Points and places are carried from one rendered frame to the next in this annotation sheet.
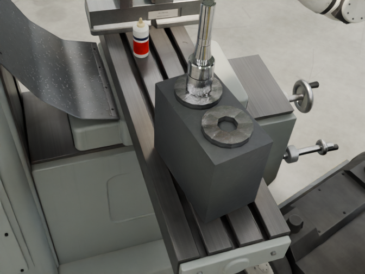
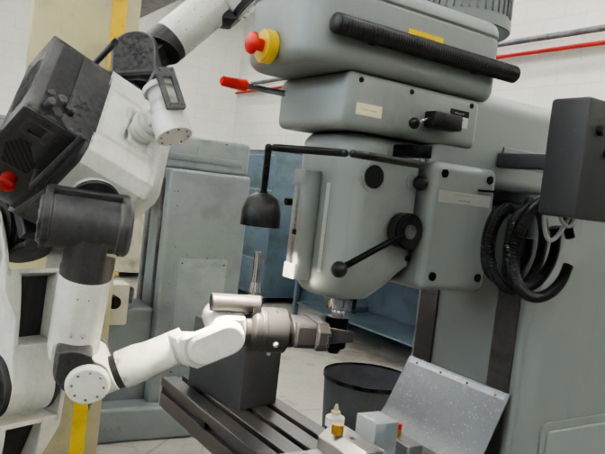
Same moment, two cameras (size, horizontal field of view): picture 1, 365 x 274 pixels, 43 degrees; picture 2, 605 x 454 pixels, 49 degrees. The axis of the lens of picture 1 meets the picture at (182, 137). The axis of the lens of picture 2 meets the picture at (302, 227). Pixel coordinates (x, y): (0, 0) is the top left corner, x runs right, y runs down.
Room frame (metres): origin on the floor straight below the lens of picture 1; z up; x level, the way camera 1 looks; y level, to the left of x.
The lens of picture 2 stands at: (2.27, -0.27, 1.51)
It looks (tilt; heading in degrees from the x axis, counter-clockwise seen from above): 3 degrees down; 168
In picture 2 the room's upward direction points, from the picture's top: 7 degrees clockwise
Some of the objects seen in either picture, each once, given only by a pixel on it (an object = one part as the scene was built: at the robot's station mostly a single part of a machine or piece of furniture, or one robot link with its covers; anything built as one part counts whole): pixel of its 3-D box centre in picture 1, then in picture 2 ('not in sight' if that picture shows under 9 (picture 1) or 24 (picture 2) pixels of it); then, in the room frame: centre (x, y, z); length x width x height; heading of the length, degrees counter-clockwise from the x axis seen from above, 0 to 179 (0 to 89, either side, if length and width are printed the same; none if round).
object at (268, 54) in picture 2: not in sight; (266, 46); (1.07, -0.11, 1.76); 0.06 x 0.02 x 0.06; 21
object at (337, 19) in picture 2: not in sight; (432, 50); (1.11, 0.19, 1.79); 0.45 x 0.04 x 0.04; 111
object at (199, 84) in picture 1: (200, 75); not in sight; (0.63, -0.02, 1.19); 0.05 x 0.05 x 0.06
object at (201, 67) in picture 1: (201, 61); not in sight; (0.63, -0.02, 1.23); 0.05 x 0.05 x 0.01
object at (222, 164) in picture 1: (207, 141); (234, 356); (0.59, -0.05, 1.07); 0.22 x 0.12 x 0.20; 33
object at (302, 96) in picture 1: (293, 98); not in sight; (1.17, -0.37, 0.67); 0.16 x 0.12 x 0.12; 111
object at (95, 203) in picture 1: (158, 162); not in sight; (0.99, 0.08, 0.47); 0.80 x 0.30 x 0.60; 111
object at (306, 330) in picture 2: not in sight; (292, 331); (1.00, 0.01, 1.23); 0.13 x 0.12 x 0.10; 7
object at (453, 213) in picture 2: not in sight; (420, 222); (0.92, 0.28, 1.47); 0.24 x 0.19 x 0.26; 21
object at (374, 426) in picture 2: not in sight; (375, 432); (1.13, 0.16, 1.08); 0.06 x 0.05 x 0.06; 19
